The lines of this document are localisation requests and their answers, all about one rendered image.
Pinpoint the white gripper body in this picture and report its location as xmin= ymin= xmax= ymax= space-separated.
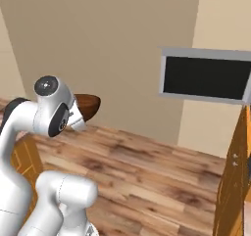
xmin=67 ymin=97 xmax=88 ymax=132

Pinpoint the brown wooden bowl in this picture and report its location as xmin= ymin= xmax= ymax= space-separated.
xmin=74 ymin=93 xmax=102 ymax=123

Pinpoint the grey microwave door, black window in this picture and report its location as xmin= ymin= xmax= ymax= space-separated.
xmin=158 ymin=46 xmax=251 ymax=106

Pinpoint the orange wooden cabinet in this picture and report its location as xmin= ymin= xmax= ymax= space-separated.
xmin=9 ymin=132 xmax=45 ymax=215

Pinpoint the orange wooden cabinet door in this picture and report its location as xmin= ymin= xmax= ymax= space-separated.
xmin=212 ymin=104 xmax=251 ymax=236

